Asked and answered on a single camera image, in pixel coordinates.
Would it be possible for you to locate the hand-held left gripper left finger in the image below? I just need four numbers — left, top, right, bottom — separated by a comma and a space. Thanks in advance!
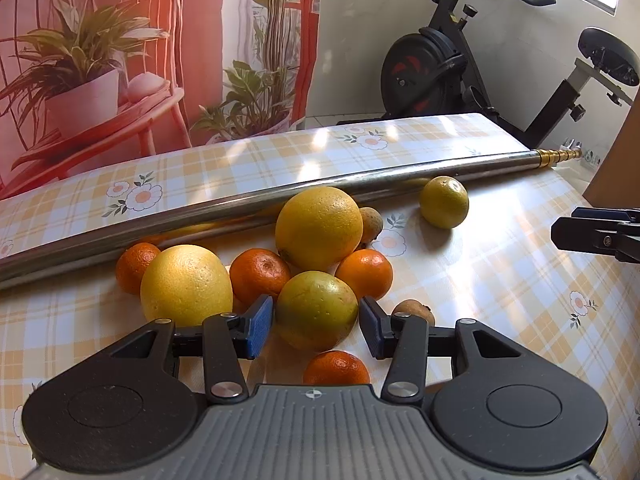
99, 295, 275, 406

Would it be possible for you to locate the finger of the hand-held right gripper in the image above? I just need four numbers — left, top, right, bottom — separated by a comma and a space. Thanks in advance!
550, 216, 640, 264
571, 206, 640, 224

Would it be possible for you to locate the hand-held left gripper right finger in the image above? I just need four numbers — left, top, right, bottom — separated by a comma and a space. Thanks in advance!
359, 296, 527, 405

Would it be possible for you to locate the orange tangerine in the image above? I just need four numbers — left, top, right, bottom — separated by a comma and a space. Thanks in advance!
229, 248, 292, 306
115, 242, 162, 296
302, 350, 371, 387
334, 248, 394, 302

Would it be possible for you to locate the greenish yellow orange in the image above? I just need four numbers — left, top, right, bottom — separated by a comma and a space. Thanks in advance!
275, 270, 360, 353

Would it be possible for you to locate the pale yellow large orange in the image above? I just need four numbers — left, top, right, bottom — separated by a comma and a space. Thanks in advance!
140, 244, 234, 327

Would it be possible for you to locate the deep yellow large orange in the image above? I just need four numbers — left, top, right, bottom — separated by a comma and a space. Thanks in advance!
275, 186, 364, 273

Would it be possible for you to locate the brown cardboard box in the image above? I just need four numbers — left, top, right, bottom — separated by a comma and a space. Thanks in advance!
582, 104, 640, 209

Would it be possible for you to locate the plaid floral tablecloth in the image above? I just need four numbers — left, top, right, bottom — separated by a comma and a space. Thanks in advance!
0, 112, 640, 480

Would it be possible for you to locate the long metal pole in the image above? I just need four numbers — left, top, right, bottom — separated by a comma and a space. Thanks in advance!
0, 147, 584, 291

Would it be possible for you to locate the small yellow-green lime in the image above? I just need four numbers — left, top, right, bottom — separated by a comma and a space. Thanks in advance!
419, 175, 470, 230

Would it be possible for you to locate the black exercise bike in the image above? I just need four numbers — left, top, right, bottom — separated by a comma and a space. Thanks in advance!
336, 0, 640, 149

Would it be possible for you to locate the red chair plant wall poster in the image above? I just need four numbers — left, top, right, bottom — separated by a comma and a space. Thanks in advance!
0, 0, 327, 202

